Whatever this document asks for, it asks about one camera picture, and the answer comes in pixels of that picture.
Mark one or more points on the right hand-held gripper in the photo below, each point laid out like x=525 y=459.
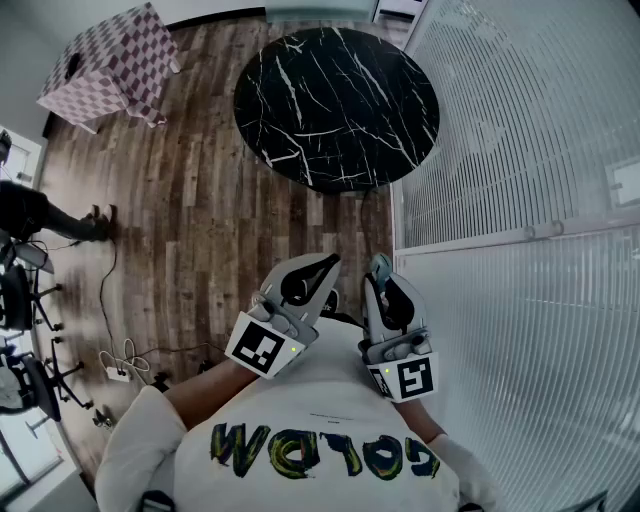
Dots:
x=412 y=377

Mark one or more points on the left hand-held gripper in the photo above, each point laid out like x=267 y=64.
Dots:
x=257 y=347

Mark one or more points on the person's right forearm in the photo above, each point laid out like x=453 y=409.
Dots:
x=417 y=417

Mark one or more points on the person's left forearm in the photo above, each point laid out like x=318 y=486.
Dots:
x=210 y=392

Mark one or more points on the person's white printed shirt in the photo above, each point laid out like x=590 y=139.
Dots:
x=320 y=400

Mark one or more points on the black marble round table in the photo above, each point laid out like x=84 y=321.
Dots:
x=340 y=105

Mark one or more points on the white power strip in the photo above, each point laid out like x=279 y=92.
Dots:
x=118 y=374

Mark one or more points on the black office chair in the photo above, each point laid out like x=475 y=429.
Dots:
x=35 y=385
x=17 y=300

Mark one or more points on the white wall box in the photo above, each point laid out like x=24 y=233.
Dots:
x=625 y=182

